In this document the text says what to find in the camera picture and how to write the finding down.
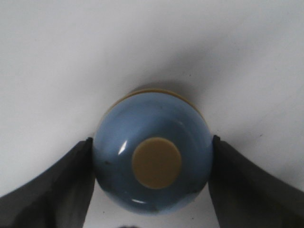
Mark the blue call bell cream base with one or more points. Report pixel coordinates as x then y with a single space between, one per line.
152 152

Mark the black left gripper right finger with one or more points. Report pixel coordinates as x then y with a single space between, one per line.
245 196

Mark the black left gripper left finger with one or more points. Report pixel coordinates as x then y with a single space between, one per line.
57 198

